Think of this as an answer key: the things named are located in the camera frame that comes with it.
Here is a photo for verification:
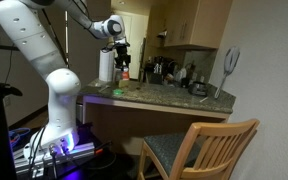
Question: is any cream door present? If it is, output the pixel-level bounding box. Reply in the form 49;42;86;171
121;11;151;81

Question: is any blue cable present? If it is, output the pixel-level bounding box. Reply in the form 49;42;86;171
6;127;32;148

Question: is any yellow sponge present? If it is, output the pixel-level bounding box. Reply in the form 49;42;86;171
118;79;131;89

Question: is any white pill bottle dark cap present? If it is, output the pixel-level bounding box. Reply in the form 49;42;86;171
121;66;131;81

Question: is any white spoon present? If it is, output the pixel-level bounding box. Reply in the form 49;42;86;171
98;85;111;93

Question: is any white fly swatter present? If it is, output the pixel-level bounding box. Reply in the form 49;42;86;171
213;45;242;100

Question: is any wooden chair grey cushion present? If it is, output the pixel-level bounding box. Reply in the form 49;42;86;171
136;118;261;180

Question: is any black base cable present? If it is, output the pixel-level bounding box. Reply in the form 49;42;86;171
26;125;59;179

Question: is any white paper towel roll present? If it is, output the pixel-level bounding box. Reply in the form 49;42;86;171
98;49;116;83

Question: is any green round lid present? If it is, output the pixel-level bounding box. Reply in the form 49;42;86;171
112;88;125;96

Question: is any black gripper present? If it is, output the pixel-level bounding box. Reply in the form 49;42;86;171
113;40;133;72

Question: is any beige wall cabinet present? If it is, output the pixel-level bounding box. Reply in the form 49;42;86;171
163;0;234;51

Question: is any dark coffee maker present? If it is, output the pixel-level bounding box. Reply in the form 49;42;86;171
144;55;178;86

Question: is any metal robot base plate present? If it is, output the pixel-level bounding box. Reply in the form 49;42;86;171
13;140;97;177

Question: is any black robot cart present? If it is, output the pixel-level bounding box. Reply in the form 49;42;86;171
0;121;118;180

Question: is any beige kitchen counter island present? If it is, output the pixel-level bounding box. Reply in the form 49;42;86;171
78;78;237;158

